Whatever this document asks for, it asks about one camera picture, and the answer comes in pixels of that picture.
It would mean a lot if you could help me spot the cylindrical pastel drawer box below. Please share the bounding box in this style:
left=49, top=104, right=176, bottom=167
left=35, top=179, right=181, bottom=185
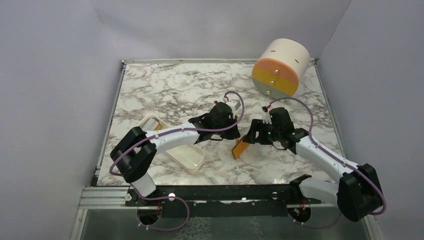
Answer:
left=251, top=38, right=310, bottom=99

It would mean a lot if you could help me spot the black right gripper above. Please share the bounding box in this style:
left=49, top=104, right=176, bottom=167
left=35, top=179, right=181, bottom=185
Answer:
left=243, top=118, right=282, bottom=145

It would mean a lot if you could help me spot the black metal base rail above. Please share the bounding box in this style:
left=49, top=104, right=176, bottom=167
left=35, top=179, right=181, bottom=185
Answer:
left=111, top=183, right=321, bottom=219

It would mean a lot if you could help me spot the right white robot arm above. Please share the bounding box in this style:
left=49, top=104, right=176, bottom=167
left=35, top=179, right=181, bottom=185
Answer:
left=243, top=107, right=387, bottom=222

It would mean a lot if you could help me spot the yellow leather card holder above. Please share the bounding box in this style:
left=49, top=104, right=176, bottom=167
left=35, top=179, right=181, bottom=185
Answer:
left=231, top=134, right=250, bottom=160

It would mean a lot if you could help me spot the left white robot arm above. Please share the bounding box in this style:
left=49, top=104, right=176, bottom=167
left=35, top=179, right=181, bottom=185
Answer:
left=110, top=100, right=244, bottom=206

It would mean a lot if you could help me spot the white oval plastic tray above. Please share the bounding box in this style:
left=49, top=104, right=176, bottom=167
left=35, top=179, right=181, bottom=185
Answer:
left=138, top=114, right=205, bottom=173

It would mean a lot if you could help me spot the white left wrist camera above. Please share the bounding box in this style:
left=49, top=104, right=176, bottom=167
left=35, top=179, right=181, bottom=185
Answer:
left=226, top=99, right=242, bottom=113

